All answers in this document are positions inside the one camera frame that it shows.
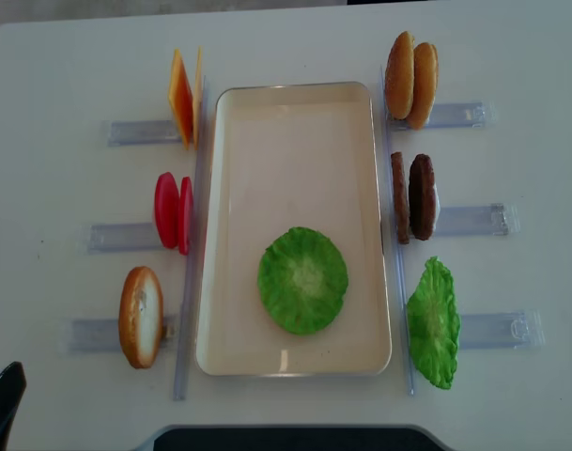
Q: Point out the upright bread slice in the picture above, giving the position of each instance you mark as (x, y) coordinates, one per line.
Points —
(141, 317)

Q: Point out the golden bun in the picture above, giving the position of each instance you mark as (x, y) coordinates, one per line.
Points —
(426, 78)
(399, 76)

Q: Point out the clear bread holder rail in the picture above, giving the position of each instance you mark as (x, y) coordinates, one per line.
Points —
(81, 336)

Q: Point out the long clear rail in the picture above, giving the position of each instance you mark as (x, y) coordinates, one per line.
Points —
(399, 273)
(195, 259)

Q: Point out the clear bun holder rail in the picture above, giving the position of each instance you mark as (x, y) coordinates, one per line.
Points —
(473, 114)

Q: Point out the inner golden bun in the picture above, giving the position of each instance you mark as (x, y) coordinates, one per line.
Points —
(399, 76)

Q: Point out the inner brown meat patty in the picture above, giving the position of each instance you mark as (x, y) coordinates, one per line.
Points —
(401, 204)

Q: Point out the clear cheese holder rail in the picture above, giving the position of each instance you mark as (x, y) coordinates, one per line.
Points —
(142, 132)

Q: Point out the right long clear rail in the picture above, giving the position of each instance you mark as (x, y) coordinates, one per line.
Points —
(399, 273)

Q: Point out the cream rectangular tray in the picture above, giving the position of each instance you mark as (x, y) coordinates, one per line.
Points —
(286, 156)

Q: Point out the outer golden bun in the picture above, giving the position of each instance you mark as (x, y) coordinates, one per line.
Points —
(426, 78)

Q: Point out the clear lettuce holder rail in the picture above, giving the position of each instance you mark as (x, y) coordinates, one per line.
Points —
(512, 330)

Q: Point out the outer orange cheese slice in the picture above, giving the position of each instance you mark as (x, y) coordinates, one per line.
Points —
(180, 99)

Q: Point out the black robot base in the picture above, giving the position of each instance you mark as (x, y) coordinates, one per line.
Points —
(290, 439)

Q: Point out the left long clear rail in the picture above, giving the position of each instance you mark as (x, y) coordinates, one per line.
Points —
(195, 259)

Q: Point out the clear tomato holder rail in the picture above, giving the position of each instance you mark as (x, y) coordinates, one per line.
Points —
(120, 238)

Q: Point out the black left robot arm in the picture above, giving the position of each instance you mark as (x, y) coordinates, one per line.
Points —
(12, 387)

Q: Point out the green lettuce leaf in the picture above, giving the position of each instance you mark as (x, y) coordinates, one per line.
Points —
(434, 325)
(302, 280)

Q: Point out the clear patty holder rail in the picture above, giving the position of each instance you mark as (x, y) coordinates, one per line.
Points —
(495, 219)

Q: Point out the inner red tomato slice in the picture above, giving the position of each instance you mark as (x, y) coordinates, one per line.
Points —
(185, 208)

